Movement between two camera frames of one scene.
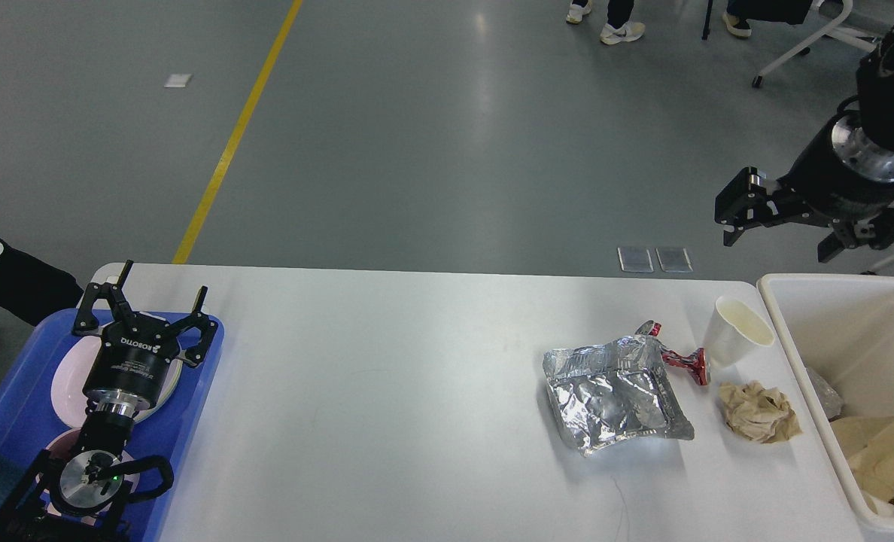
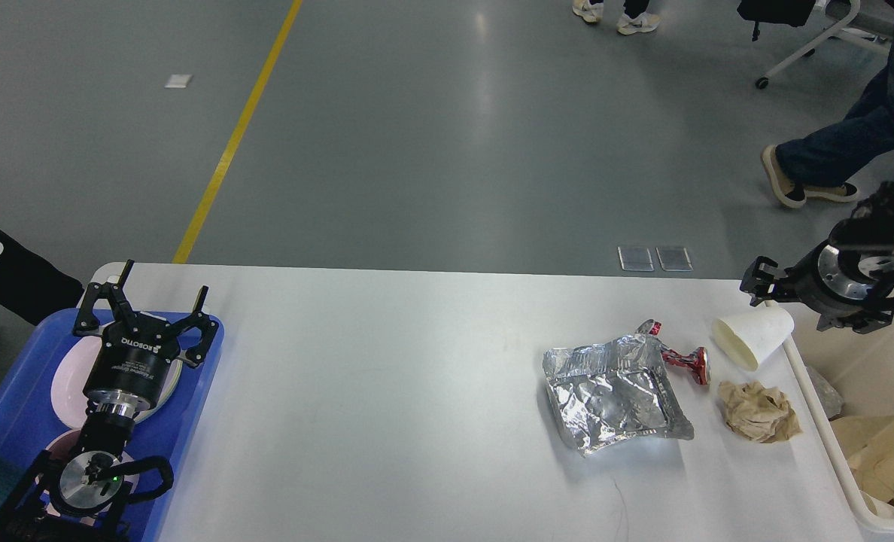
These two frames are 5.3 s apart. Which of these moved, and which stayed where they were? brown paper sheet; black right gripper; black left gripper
Moved: black right gripper
Stayed: brown paper sheet; black left gripper
